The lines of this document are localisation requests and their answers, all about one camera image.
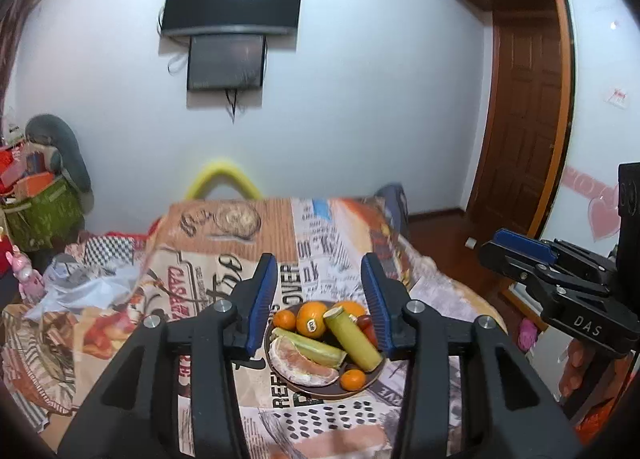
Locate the purple ceramic plate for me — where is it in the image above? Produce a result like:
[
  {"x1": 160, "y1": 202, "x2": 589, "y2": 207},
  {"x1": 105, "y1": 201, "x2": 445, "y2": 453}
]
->
[{"x1": 265, "y1": 301, "x2": 388, "y2": 401}]

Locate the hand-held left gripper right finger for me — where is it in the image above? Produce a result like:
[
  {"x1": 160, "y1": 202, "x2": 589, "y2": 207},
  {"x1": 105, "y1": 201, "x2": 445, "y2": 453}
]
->
[{"x1": 361, "y1": 253, "x2": 583, "y2": 459}]

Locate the small black wall monitor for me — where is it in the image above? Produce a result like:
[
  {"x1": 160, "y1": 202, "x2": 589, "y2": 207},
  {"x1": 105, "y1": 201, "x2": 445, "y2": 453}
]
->
[{"x1": 186, "y1": 34, "x2": 267, "y2": 92}]

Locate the red box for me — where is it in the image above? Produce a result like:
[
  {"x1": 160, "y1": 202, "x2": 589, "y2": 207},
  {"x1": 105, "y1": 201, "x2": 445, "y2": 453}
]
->
[{"x1": 0, "y1": 234, "x2": 16, "y2": 285}]

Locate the pink pomelo segment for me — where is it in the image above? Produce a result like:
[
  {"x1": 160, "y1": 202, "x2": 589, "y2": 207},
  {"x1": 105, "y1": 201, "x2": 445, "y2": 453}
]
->
[{"x1": 268, "y1": 337, "x2": 340, "y2": 386}]

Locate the printed newspaper-pattern tablecloth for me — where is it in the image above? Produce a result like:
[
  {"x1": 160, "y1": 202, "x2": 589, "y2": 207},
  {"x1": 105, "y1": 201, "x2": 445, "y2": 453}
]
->
[{"x1": 75, "y1": 196, "x2": 508, "y2": 459}]

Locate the brown wooden door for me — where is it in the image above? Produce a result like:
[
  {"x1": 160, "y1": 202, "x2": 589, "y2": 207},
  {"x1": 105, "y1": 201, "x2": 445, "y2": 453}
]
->
[{"x1": 470, "y1": 9, "x2": 567, "y2": 240}]

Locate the striped printed blanket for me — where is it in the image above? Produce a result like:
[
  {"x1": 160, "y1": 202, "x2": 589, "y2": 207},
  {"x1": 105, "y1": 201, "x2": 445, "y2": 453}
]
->
[{"x1": 0, "y1": 304, "x2": 81, "y2": 435}]

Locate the pink toy figure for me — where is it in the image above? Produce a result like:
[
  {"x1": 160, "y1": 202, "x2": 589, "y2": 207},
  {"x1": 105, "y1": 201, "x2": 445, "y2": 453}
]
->
[{"x1": 9, "y1": 245, "x2": 46, "y2": 302}]

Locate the clear plastic bag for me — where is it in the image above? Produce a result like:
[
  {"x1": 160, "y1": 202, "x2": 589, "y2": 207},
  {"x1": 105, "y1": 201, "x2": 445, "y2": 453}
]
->
[{"x1": 25, "y1": 254, "x2": 141, "y2": 320}]

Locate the white wardrobe panel wooden frame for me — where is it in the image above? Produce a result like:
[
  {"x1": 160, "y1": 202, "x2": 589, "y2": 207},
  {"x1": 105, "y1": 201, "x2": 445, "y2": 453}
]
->
[{"x1": 434, "y1": 0, "x2": 640, "y2": 252}]

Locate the orange box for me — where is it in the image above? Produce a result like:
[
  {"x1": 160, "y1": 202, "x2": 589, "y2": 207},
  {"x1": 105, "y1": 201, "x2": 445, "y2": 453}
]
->
[{"x1": 14, "y1": 171, "x2": 56, "y2": 200}]

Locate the grey plush toy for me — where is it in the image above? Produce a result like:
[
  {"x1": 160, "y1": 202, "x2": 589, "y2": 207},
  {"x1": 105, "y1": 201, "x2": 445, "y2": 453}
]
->
[{"x1": 25, "y1": 114, "x2": 95, "y2": 212}]

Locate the large orange with sticker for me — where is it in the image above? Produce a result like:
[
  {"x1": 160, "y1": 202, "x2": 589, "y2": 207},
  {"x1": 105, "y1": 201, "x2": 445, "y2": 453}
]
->
[
  {"x1": 296, "y1": 302, "x2": 329, "y2": 339},
  {"x1": 337, "y1": 300, "x2": 368, "y2": 320}
]

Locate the black hanging cable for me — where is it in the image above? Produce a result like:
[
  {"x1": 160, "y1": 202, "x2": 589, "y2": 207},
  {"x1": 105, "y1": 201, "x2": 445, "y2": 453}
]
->
[{"x1": 225, "y1": 86, "x2": 242, "y2": 124}]

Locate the pink heart sticker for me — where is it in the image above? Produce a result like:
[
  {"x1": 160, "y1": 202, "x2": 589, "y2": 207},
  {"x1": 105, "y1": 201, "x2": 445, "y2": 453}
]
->
[{"x1": 587, "y1": 186, "x2": 622, "y2": 242}]

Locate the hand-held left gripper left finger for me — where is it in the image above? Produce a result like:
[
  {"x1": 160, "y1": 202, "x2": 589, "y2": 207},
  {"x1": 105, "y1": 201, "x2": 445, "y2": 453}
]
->
[{"x1": 57, "y1": 253, "x2": 278, "y2": 459}]

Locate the pink slipper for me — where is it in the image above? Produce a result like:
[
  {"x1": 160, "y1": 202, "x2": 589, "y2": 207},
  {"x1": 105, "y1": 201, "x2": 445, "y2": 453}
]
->
[{"x1": 517, "y1": 317, "x2": 539, "y2": 352}]

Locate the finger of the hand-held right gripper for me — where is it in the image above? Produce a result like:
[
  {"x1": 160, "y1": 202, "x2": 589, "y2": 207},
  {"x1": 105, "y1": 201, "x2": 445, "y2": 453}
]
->
[
  {"x1": 477, "y1": 241, "x2": 608, "y2": 300},
  {"x1": 492, "y1": 229, "x2": 613, "y2": 272}
]

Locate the black white checkered cloth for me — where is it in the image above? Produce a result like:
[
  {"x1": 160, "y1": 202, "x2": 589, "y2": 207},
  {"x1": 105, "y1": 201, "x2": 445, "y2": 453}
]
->
[{"x1": 65, "y1": 234, "x2": 151, "y2": 271}]

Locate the green patterned bag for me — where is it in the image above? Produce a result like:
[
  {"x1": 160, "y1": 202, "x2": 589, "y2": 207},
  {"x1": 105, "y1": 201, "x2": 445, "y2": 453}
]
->
[{"x1": 4, "y1": 179, "x2": 85, "y2": 252}]

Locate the dark blue cloth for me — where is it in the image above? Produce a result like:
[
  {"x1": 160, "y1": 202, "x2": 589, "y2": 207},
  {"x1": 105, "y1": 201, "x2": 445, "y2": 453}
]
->
[{"x1": 375, "y1": 182, "x2": 411, "y2": 240}]

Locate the person's right hand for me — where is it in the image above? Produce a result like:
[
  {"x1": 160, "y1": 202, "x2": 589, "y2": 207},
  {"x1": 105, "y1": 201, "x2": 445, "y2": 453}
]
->
[{"x1": 559, "y1": 340, "x2": 596, "y2": 400}]

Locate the person's right forearm orange sleeve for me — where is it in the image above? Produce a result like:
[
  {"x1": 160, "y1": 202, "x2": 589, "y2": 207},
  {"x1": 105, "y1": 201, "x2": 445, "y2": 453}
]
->
[{"x1": 575, "y1": 406, "x2": 621, "y2": 445}]

